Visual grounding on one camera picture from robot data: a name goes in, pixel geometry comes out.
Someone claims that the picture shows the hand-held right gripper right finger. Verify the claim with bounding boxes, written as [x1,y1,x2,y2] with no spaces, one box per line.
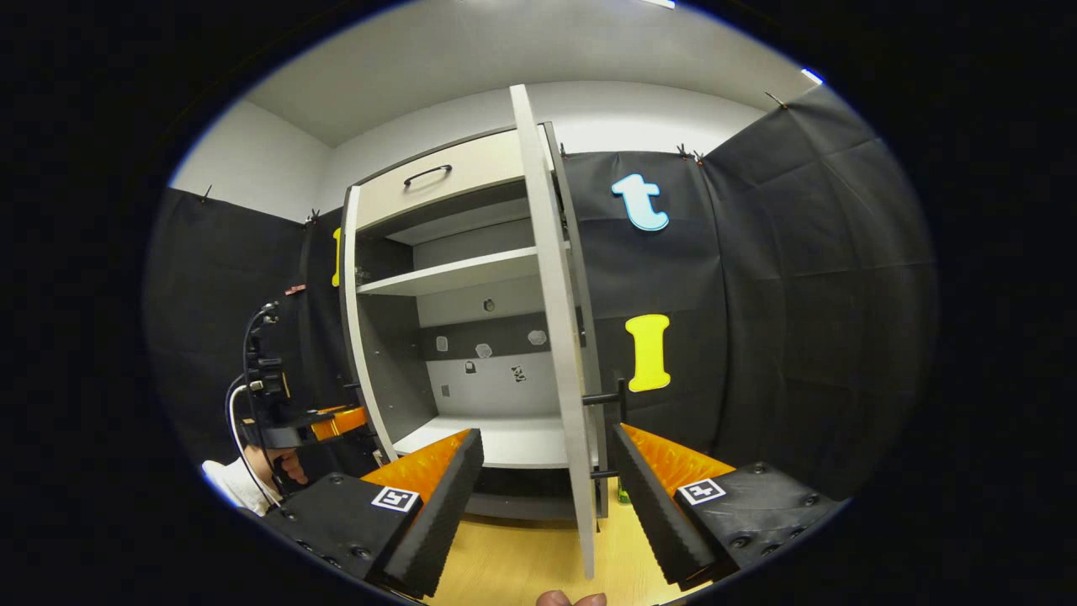
[610,423,851,588]

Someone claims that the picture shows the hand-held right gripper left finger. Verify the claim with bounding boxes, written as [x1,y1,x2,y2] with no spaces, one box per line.
[261,428,485,598]

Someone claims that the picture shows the beige double-door shoe cabinet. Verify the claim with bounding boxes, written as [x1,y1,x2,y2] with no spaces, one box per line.
[339,122,611,523]

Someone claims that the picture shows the beige cabinet door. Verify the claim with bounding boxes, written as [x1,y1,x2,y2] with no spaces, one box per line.
[339,185,401,464]
[509,84,628,582]

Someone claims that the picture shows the white cabinet shelf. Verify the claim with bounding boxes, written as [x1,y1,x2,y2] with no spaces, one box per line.
[358,246,541,297]

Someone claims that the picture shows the beige cabinet drawer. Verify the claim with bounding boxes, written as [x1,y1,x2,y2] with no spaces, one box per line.
[355,128,527,230]

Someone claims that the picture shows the black backdrop cloth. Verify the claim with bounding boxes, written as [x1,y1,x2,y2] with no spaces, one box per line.
[143,84,939,506]

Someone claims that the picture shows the white cable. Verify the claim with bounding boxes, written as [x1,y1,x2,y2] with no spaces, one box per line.
[225,383,283,508]

